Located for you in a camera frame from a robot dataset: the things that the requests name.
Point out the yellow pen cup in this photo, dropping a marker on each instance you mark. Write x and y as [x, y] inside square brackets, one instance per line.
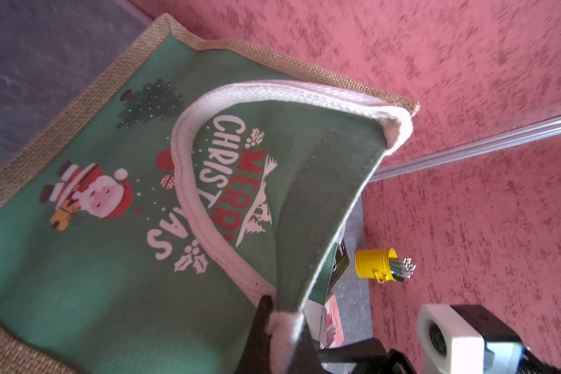
[383, 265]

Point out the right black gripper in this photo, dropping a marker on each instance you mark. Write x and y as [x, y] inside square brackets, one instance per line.
[369, 356]

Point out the black book yellow characters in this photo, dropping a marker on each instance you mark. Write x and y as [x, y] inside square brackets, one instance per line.
[340, 264]

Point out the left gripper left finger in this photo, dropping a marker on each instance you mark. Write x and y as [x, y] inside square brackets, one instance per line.
[255, 358]

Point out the green burlap canvas bag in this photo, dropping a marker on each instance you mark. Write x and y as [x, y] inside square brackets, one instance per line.
[195, 193]

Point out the right aluminium corner post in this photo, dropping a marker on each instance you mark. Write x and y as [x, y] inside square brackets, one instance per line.
[527, 134]

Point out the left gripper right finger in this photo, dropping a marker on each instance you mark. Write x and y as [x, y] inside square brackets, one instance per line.
[306, 359]

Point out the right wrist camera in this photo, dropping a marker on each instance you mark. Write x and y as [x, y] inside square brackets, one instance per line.
[467, 339]

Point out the pink red book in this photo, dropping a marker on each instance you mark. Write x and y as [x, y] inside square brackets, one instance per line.
[334, 334]

